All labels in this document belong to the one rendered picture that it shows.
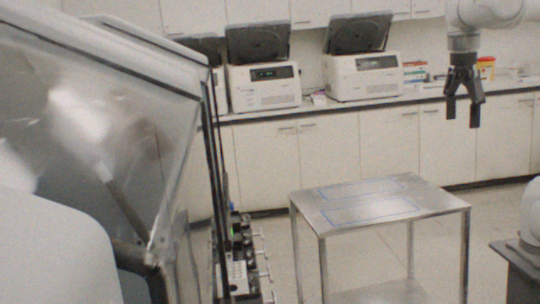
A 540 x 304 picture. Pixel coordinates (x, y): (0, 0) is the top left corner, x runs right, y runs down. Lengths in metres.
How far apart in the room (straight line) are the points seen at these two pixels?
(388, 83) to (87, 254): 3.56
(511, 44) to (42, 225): 4.83
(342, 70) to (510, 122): 1.56
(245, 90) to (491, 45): 2.50
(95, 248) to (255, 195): 3.47
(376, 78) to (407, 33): 0.87
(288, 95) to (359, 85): 0.57
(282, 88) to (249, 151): 0.57
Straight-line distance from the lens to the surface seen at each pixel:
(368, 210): 1.72
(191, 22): 3.72
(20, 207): 0.20
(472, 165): 4.17
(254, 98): 3.47
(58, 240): 0.18
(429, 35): 4.50
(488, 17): 1.20
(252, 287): 1.30
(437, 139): 3.95
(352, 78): 3.60
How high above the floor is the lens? 1.51
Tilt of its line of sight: 15 degrees down
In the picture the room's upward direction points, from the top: 5 degrees counter-clockwise
